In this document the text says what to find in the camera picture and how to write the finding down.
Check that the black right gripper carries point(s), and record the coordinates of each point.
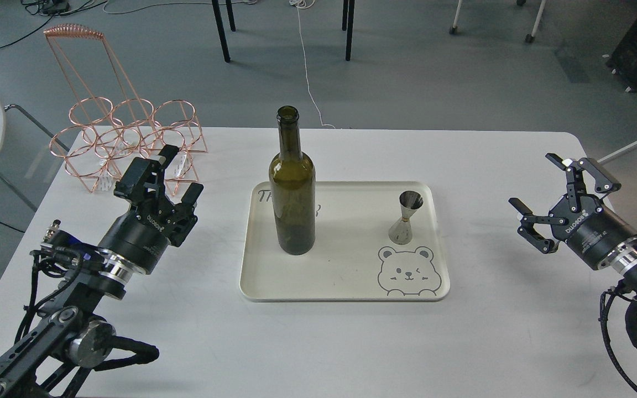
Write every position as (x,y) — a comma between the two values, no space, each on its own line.
(595,229)

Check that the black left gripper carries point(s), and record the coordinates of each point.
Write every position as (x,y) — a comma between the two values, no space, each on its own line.
(152,223)

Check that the dark green wine bottle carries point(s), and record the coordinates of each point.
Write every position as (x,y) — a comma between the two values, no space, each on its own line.
(292,180)

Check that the steel double jigger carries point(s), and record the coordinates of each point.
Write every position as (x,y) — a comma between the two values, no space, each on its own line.
(400,232)

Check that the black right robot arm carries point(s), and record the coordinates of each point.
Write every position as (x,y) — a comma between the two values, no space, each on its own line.
(587,177)

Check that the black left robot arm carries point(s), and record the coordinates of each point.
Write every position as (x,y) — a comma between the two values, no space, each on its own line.
(60,331)

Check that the white rolling stand legs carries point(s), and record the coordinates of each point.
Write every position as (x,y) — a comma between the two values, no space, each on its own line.
(482,20)

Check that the cream bear serving tray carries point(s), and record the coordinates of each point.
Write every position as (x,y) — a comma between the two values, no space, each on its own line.
(353,258)

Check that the copper wire bottle rack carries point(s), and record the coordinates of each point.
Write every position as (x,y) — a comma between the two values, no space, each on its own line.
(110,123)

